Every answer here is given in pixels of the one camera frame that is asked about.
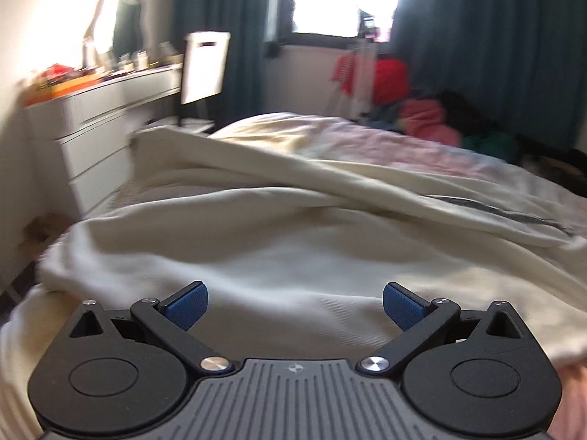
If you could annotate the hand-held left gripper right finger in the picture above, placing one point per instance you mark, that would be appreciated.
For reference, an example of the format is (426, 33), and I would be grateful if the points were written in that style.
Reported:
(401, 307)

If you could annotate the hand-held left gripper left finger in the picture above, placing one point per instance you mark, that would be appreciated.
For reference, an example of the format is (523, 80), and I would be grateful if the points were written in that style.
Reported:
(190, 305)

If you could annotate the cream sweatshirt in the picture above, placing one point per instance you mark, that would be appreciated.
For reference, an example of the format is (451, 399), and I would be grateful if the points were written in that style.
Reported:
(298, 256)

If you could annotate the pastel tie-dye bed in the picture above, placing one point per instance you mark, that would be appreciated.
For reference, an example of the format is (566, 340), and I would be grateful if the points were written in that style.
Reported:
(367, 142)

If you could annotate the green cloth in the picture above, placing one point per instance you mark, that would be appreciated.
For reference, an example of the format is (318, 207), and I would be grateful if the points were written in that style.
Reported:
(490, 144)

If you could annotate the blue cloth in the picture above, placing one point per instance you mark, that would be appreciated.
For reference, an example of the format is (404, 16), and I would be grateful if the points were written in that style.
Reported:
(385, 119)

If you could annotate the pink cloth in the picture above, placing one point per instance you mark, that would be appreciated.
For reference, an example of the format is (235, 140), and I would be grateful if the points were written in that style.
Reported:
(426, 119)

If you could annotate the black cloth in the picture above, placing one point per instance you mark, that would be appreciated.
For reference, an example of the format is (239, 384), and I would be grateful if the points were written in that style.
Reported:
(467, 110)

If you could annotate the white dresser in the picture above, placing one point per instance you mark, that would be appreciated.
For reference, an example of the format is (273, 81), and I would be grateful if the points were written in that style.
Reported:
(91, 114)

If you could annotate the red cloth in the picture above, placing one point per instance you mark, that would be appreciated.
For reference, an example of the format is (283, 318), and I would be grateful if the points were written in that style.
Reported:
(390, 78)

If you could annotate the white chair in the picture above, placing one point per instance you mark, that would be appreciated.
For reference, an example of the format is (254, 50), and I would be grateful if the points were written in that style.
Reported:
(204, 68)

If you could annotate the garment steamer stand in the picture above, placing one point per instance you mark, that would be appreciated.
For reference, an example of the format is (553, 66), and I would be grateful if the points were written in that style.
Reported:
(362, 68)

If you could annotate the orange tray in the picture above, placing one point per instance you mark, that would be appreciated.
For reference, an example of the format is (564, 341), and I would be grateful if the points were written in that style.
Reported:
(59, 89)

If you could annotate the wide teal curtain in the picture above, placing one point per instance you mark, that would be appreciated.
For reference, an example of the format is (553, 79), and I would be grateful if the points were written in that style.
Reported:
(495, 32)

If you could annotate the narrow teal curtain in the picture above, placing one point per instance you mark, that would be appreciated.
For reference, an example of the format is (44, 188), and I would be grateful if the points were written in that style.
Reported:
(243, 18)

